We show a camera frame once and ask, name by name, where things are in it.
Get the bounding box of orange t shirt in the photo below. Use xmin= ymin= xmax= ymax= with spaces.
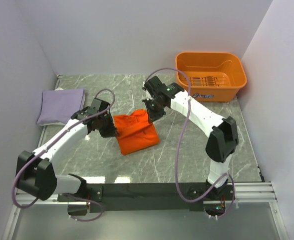
xmin=114 ymin=109 xmax=160 ymax=155

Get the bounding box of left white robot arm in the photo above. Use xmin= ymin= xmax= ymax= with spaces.
xmin=13 ymin=98 xmax=118 ymax=201

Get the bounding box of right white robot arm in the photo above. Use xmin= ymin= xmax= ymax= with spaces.
xmin=142 ymin=76 xmax=239 ymax=200

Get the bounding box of folded purple t shirt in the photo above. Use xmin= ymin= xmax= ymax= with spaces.
xmin=36 ymin=87 xmax=86 ymax=126

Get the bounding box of orange plastic basket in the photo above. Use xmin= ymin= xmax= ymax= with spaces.
xmin=175 ymin=51 xmax=247 ymax=102

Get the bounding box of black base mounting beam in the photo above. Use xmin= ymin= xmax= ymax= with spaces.
xmin=68 ymin=182 xmax=235 ymax=216

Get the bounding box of aluminium table edge rail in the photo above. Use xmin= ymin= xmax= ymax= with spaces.
xmin=24 ymin=73 xmax=63 ymax=185

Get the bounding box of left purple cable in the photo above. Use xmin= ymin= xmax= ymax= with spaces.
xmin=11 ymin=88 xmax=116 ymax=223

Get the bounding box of front aluminium rail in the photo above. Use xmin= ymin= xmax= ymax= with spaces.
xmin=15 ymin=182 xmax=277 ymax=206

